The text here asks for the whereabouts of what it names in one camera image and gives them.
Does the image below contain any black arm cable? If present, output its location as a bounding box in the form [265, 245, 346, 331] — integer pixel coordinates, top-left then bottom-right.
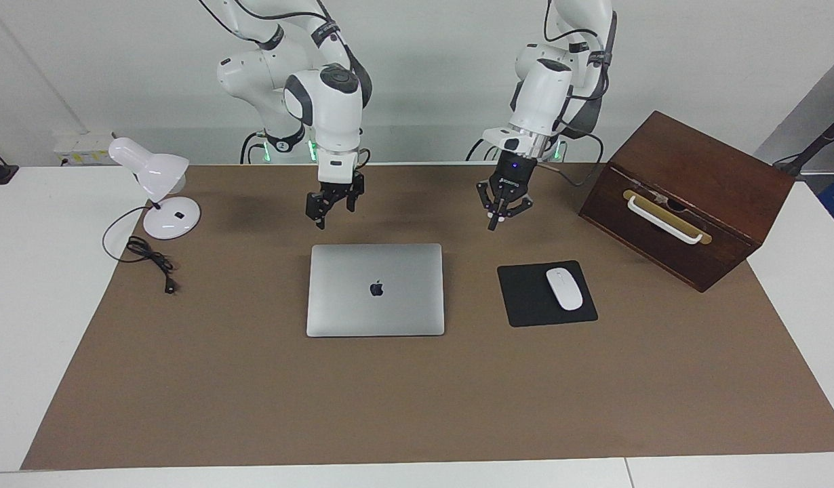
[543, 0, 606, 188]
[200, 0, 326, 45]

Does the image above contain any white box handle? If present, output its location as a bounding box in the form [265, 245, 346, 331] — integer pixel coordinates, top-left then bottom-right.
[626, 195, 704, 245]

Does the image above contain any black stand pole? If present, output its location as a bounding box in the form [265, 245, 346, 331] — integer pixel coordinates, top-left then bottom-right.
[773, 108, 834, 178]

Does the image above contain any white computer mouse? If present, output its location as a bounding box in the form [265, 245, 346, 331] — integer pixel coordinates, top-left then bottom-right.
[546, 268, 584, 311]

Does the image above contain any white wall power strip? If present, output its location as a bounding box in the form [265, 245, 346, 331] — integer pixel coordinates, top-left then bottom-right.
[53, 132, 116, 167]

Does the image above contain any gold handle plate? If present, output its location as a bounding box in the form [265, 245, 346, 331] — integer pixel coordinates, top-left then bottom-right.
[622, 189, 713, 245]

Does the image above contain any dark brown wooden box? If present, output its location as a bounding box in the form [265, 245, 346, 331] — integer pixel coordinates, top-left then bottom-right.
[578, 110, 796, 293]

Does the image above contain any black mouse pad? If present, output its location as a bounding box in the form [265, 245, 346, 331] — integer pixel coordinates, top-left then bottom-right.
[497, 260, 599, 328]

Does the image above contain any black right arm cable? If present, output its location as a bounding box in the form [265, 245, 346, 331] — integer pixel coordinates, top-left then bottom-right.
[200, 0, 326, 45]

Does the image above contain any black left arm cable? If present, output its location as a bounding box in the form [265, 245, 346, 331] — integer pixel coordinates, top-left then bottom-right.
[543, 0, 606, 188]

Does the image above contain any grey aluminium laptop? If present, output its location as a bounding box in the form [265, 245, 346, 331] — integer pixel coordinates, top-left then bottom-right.
[306, 243, 445, 338]

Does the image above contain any brown table mat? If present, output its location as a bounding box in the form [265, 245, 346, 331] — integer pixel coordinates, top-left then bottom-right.
[20, 163, 834, 470]

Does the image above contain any white desk lamp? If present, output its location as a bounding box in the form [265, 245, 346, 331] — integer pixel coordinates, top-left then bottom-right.
[108, 137, 201, 240]

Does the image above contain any black lamp power cable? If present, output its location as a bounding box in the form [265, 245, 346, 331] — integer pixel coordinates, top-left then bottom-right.
[102, 205, 177, 295]

